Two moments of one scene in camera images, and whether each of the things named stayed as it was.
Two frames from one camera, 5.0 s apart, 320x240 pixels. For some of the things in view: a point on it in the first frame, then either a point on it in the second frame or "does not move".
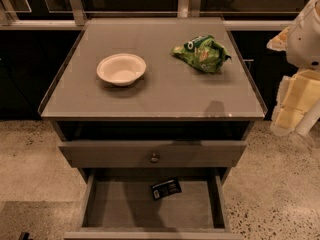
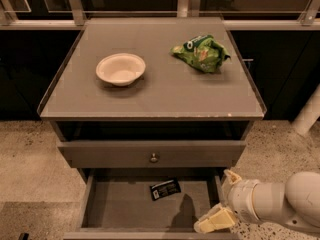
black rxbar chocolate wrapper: [166, 188] does not move
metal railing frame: [67, 7] does not move
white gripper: [305, 40] -> [242, 197]
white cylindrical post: [308, 120] does not move
